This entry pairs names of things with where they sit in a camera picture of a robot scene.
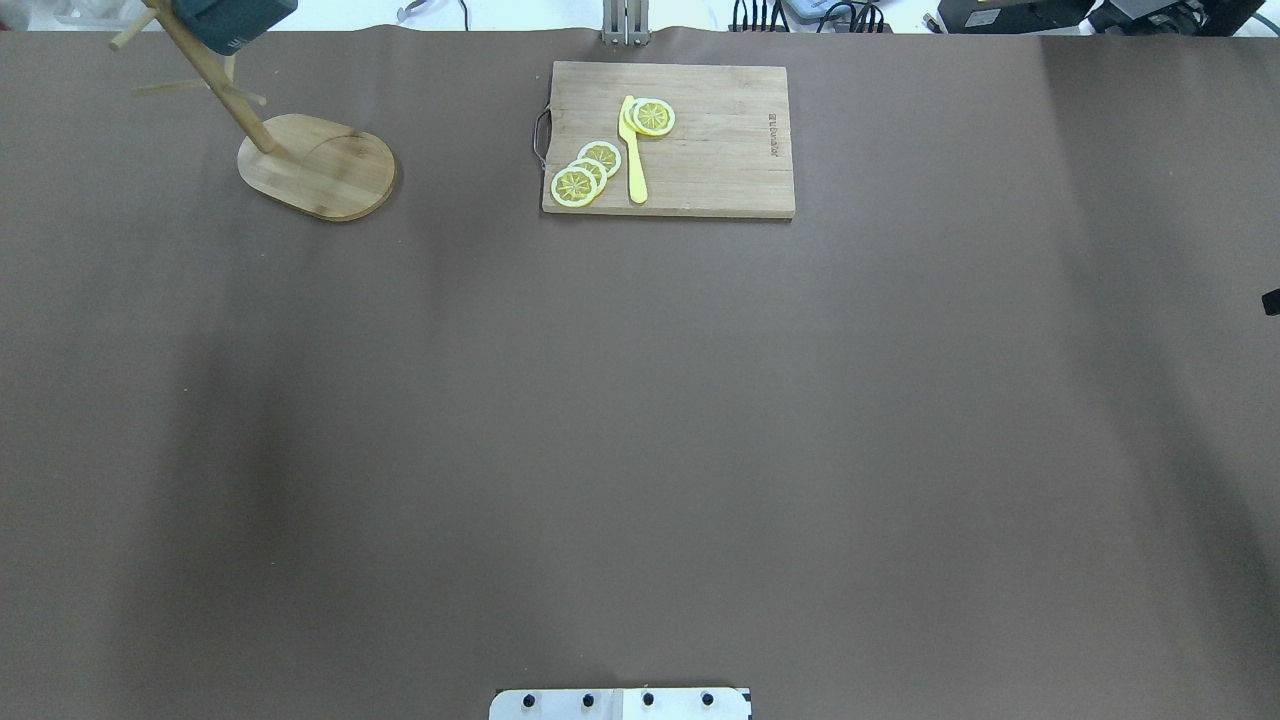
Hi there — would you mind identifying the yellow plastic knife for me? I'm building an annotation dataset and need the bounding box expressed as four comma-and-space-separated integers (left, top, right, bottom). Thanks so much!
617, 95, 649, 205

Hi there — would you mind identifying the blue-grey cup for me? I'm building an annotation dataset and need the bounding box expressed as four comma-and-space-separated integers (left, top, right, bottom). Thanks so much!
172, 0, 300, 56

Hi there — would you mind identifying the lemon slice near handle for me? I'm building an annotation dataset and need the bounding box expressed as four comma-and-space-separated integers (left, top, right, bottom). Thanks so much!
549, 167, 600, 208

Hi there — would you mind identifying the bamboo cutting board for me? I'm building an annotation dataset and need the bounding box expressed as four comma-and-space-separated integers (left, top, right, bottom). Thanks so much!
541, 60, 796, 220

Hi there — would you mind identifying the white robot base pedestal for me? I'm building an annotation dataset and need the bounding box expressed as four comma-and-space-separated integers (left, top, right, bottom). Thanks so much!
488, 687, 754, 719

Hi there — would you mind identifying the wooden cup storage rack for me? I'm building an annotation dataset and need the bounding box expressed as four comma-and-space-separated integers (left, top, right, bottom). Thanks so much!
108, 1, 398, 222

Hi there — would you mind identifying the top lemon slice pair front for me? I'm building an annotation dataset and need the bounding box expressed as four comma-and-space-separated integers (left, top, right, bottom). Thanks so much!
628, 97, 676, 137

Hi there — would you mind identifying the middle lemon slice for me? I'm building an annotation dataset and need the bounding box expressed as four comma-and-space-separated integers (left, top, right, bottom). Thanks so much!
567, 158, 609, 192

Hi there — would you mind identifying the hidden back lemon slice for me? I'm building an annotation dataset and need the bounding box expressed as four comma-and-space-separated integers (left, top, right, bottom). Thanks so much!
620, 96, 640, 135

